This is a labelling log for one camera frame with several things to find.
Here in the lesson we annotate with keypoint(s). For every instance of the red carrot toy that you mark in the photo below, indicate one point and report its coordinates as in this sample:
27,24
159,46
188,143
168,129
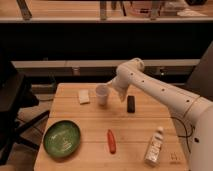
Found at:
111,142

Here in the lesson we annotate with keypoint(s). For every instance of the black chair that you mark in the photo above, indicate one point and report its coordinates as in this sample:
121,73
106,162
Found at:
14,94

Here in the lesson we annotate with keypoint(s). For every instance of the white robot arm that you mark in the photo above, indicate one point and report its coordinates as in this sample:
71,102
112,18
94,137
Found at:
197,109

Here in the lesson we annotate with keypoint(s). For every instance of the white sponge block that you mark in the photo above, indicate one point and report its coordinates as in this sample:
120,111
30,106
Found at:
83,96

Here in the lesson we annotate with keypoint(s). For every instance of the black rectangular block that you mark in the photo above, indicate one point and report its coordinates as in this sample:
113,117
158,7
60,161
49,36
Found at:
131,104

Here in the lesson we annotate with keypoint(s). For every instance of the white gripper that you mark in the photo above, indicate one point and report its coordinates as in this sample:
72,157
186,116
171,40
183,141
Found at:
120,85

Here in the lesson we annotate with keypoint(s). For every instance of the dark box right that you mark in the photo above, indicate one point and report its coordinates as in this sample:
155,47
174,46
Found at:
201,79

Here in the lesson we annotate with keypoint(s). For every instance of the green plate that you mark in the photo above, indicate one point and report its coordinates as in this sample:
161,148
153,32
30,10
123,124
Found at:
62,139

